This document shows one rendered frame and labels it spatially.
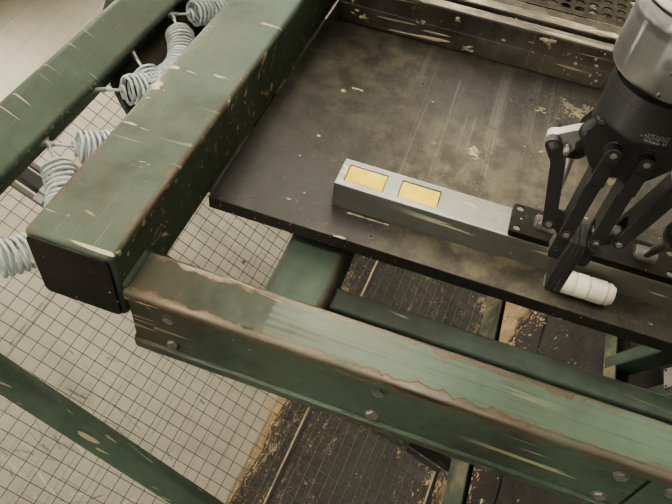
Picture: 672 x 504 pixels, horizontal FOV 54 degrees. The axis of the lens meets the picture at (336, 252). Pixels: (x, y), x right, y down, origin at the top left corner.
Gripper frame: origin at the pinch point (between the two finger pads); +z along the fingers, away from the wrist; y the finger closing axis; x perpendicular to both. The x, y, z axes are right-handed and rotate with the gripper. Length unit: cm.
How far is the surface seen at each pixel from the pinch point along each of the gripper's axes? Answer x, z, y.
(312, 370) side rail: -12.5, 13.9, -20.0
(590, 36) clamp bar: 58, 9, 2
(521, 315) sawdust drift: 179, 231, 45
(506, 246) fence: 12.1, 13.3, -3.6
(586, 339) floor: 147, 193, 67
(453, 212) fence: 13.2, 11.5, -11.0
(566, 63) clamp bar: 54, 12, -1
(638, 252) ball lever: 13.9, 9.7, 10.8
